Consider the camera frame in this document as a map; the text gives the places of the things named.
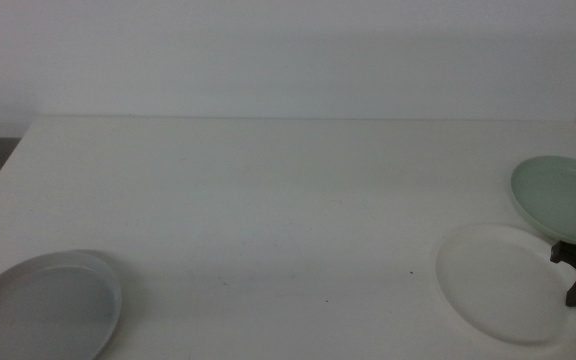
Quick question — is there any white shallow bowl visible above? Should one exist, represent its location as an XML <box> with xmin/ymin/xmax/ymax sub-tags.
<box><xmin>435</xmin><ymin>223</ymin><xmax>576</xmax><ymax>346</ymax></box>

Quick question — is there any grey shallow bowl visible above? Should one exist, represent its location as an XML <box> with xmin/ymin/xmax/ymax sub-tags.
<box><xmin>0</xmin><ymin>249</ymin><xmax>123</xmax><ymax>360</ymax></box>

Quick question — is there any pale green shallow bowl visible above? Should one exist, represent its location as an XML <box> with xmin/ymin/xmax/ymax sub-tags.
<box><xmin>510</xmin><ymin>155</ymin><xmax>576</xmax><ymax>247</ymax></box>

